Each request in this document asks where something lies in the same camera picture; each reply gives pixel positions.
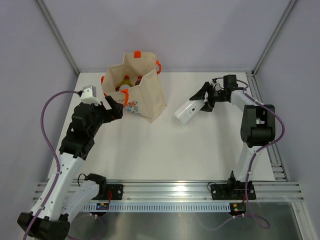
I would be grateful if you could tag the white rectangular bottle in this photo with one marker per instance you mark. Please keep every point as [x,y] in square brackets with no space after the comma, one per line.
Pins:
[188,110]

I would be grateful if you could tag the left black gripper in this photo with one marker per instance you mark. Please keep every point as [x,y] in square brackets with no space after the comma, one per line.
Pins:
[116,108]

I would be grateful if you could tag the yellow dish soap bottle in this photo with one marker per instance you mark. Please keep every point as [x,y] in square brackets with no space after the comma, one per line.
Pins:
[125,84]

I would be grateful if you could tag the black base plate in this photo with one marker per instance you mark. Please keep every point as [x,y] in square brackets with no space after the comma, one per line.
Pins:
[113,192]
[226,192]

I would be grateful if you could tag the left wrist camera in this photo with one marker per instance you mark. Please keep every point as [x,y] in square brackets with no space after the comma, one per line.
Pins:
[88,95]

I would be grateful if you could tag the white slotted cable duct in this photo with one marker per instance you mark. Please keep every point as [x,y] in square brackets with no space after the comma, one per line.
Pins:
[161,207]

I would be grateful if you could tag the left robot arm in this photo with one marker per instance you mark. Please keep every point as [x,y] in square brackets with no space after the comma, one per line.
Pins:
[51,217]

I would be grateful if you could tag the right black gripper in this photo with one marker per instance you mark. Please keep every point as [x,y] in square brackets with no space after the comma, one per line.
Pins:
[200,95]

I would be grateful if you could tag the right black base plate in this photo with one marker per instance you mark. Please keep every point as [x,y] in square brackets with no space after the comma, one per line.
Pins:
[226,192]

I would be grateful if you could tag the aluminium mounting rail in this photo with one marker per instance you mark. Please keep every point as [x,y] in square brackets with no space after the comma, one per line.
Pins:
[196,191]

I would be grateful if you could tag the small circuit board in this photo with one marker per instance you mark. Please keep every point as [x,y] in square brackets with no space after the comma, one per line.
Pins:
[103,206]
[237,209]

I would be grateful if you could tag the right small circuit board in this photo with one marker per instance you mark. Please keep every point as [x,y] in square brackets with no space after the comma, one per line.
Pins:
[237,209]

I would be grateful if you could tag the left corner aluminium post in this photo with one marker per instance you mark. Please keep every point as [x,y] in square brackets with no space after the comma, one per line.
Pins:
[44,10]

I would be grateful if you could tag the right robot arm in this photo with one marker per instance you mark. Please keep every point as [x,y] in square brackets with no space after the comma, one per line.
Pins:
[257,131]

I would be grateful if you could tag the red dish soap bottle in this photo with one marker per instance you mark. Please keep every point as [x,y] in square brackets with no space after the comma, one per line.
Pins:
[138,81]

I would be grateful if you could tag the left small circuit board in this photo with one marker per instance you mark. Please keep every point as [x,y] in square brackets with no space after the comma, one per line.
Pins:
[103,206]

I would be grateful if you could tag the cream canvas tote bag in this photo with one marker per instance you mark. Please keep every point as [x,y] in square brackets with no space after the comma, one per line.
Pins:
[146,99]

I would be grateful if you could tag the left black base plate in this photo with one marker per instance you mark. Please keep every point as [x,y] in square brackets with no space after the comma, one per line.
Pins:
[113,192]

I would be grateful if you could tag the corner aluminium post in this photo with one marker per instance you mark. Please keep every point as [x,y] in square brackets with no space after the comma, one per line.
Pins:
[44,10]
[275,34]

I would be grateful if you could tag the right corner aluminium post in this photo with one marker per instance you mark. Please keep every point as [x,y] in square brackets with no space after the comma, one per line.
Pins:
[275,34]

